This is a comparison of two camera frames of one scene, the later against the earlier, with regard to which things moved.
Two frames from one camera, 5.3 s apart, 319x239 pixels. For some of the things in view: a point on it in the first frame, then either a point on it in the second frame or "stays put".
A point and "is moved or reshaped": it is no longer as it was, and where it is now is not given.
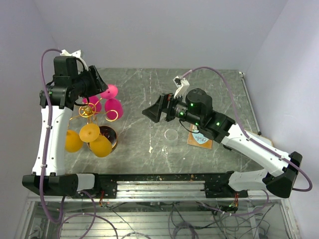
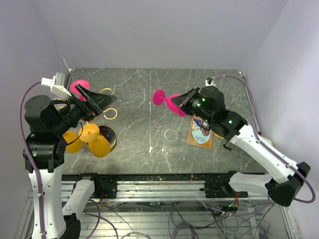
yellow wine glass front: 99,146 stays put
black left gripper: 99,84 → 96,102
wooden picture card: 197,138 stays put
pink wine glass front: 113,108 is moved or reshaped
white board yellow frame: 265,139 stays put
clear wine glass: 171,135 stays put
